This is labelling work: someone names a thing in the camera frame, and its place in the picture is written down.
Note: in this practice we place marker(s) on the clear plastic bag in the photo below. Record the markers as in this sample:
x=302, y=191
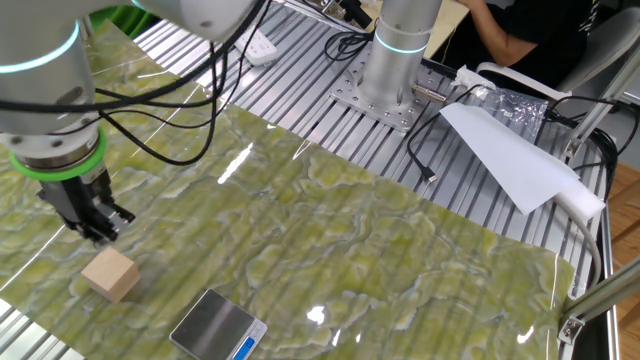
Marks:
x=520, y=112

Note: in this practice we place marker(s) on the wooden cube block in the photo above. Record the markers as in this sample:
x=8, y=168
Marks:
x=110, y=275

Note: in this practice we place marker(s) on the white crumpled tissue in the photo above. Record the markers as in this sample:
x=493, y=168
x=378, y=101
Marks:
x=470, y=79

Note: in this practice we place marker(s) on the white power strip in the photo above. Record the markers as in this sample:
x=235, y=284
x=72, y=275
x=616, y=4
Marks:
x=257, y=47

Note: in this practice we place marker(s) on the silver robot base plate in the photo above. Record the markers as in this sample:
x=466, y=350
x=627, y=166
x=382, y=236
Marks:
x=395, y=117

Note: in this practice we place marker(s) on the green fabric bundle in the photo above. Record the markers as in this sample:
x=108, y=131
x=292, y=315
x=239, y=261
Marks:
x=130, y=22

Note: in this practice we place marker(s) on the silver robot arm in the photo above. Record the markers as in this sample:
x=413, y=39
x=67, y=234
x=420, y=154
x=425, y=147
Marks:
x=40, y=85

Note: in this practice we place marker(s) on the person in black shirt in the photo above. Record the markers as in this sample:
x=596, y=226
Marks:
x=550, y=35

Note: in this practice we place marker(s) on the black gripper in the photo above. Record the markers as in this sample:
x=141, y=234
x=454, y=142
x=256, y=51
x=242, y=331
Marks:
x=75, y=200

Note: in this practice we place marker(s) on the large white paper sheet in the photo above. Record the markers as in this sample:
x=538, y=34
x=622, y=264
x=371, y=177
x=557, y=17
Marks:
x=510, y=160

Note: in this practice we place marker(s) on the green marble pattern mat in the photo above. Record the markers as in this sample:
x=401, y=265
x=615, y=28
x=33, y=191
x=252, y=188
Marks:
x=350, y=250

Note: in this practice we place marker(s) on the grey office chair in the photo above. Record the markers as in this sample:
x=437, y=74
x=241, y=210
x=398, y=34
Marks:
x=605, y=45

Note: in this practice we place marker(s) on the black silver mounted device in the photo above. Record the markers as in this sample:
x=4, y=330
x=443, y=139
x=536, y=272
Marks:
x=357, y=12

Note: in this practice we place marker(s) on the silver cylindrical connector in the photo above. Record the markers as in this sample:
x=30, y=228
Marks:
x=430, y=93

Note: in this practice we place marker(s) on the silver digital pocket scale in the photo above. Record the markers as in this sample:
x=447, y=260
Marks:
x=215, y=325

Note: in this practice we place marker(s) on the aluminium frame post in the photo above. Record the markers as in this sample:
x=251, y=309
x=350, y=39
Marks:
x=600, y=107
x=605, y=295

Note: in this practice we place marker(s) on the white foam pipe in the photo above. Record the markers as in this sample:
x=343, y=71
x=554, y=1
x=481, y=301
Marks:
x=580, y=202

